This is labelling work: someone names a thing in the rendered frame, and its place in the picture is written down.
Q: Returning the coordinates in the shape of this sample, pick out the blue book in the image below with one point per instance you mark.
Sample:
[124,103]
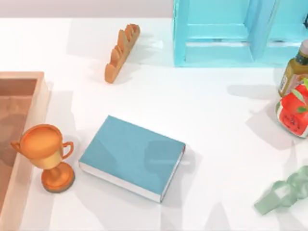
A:
[127,154]

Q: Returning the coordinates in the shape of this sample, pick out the long brown bread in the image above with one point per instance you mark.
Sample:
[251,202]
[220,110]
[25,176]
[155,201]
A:
[122,51]

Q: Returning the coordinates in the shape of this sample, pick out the salmon-coloured shallow box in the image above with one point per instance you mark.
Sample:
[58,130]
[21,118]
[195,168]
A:
[16,134]

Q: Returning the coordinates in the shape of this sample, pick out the olive green bottle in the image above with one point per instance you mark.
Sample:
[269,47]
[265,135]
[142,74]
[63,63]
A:
[292,74]

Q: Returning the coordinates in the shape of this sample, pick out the light blue rack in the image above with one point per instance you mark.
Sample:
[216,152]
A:
[231,33]

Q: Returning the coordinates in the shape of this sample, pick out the pale green glass bottle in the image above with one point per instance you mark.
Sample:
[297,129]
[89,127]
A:
[284,192]

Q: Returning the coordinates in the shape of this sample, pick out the orange trophy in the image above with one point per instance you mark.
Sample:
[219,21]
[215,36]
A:
[49,154]

